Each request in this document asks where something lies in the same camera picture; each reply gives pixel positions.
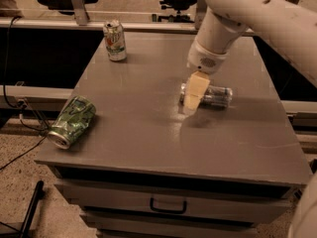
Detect black drawer handle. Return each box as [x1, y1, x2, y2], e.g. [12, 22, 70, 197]
[149, 197, 187, 215]

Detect black cable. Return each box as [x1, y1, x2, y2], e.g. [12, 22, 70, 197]
[0, 15, 51, 172]

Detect metal railing frame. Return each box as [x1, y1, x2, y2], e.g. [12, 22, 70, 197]
[0, 0, 306, 38]

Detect black stand leg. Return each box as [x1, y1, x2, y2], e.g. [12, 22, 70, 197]
[0, 179, 46, 238]

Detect crushed green can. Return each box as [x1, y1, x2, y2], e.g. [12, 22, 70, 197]
[48, 96, 96, 150]

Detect silver redbull can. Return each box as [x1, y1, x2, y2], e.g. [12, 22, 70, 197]
[179, 83, 233, 108]

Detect grey drawer cabinet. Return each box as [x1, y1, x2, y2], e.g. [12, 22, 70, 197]
[37, 33, 311, 238]

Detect white green soda can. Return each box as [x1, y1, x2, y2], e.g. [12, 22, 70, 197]
[103, 20, 127, 61]

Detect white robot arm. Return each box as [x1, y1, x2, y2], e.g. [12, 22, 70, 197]
[184, 0, 317, 113]

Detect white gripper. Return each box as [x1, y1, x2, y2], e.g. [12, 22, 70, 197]
[183, 40, 228, 111]

